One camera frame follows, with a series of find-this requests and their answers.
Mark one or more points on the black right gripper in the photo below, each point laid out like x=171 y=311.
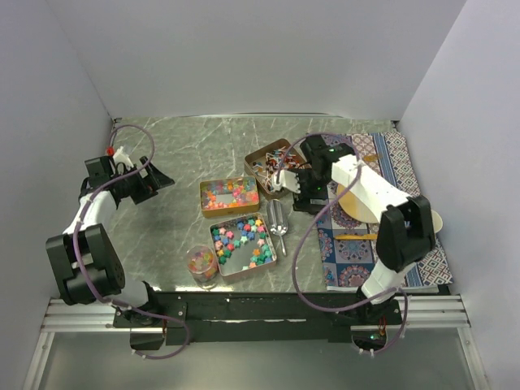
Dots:
x=302 y=201

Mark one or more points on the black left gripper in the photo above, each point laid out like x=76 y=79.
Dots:
x=153 y=180

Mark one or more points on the silver metal scoop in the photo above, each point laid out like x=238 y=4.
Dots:
x=277 y=221

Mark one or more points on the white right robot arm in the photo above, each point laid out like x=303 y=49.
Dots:
x=406 y=231

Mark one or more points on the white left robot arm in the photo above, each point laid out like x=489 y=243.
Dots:
x=83 y=260

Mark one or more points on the gold tin of gummy candies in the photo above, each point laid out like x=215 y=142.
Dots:
x=231 y=196

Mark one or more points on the pink tin of star candies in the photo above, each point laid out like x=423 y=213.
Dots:
x=243 y=247

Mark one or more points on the cream and orange plate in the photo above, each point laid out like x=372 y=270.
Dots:
x=361 y=204

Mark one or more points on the patterned blue cloth mat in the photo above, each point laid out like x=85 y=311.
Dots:
x=349 y=263

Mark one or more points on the gold fork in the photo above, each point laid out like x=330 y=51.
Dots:
x=371 y=158

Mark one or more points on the clear glass jar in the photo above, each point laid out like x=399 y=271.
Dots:
x=203 y=266

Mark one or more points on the light blue mug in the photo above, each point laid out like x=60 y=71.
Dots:
x=437 y=221

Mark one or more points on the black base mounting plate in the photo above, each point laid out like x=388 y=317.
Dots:
x=271 y=316

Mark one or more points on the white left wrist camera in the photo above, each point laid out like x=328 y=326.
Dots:
x=122 y=155

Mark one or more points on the aluminium frame rail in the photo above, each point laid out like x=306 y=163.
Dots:
x=425 y=312

